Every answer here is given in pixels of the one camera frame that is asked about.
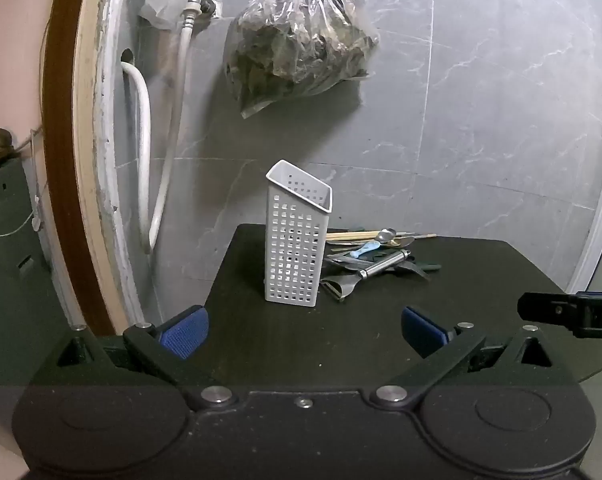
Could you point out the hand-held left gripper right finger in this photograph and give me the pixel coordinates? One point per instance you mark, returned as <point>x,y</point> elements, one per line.
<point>421,330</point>

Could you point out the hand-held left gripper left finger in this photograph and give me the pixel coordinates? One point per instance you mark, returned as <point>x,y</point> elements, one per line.
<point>183,332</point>

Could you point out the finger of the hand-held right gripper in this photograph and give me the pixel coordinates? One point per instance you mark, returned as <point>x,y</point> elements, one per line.
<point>541,307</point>

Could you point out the metal spoon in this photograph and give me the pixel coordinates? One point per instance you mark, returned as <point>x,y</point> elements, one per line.
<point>403,242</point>
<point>386,234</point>

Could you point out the wooden chopstick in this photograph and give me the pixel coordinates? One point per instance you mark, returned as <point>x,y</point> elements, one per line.
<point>421,235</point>
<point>351,234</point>

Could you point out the white perforated utensil holder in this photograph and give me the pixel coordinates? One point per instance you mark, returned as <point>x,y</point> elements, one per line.
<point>293,240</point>

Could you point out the clear bag of dried leaves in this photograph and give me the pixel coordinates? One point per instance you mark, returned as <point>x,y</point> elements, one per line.
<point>301,45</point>

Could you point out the wooden door frame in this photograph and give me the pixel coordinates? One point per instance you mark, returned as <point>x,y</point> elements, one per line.
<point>63,160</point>

